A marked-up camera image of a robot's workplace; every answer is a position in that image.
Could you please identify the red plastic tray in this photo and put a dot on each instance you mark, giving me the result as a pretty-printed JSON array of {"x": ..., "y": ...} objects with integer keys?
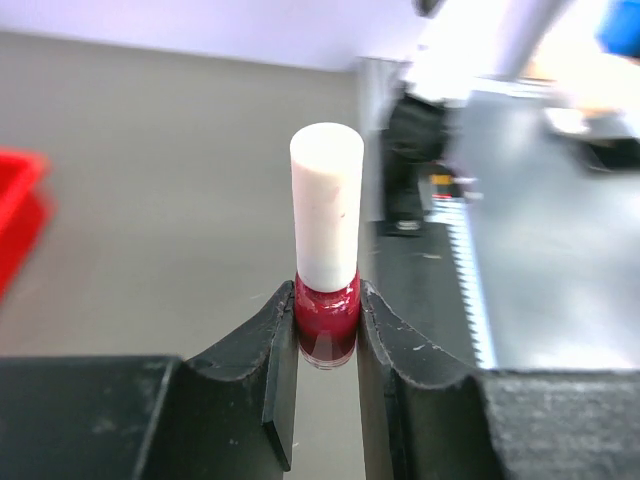
[{"x": 25, "y": 209}]

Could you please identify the red nail polish bottle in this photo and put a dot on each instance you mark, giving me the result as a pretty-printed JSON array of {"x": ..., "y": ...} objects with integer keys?
[{"x": 327, "y": 323}]

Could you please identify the white nail polish brush cap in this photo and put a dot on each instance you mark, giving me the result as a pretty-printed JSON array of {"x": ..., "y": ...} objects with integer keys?
[{"x": 326, "y": 173}]

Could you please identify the grey slotted cable duct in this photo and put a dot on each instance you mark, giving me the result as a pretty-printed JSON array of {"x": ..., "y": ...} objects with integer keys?
[{"x": 451, "y": 212}]

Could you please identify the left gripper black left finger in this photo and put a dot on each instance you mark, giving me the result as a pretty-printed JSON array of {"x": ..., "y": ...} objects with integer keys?
[{"x": 227, "y": 413}]

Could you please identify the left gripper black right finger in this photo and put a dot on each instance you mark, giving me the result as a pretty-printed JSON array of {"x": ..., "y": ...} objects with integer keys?
[{"x": 425, "y": 414}]

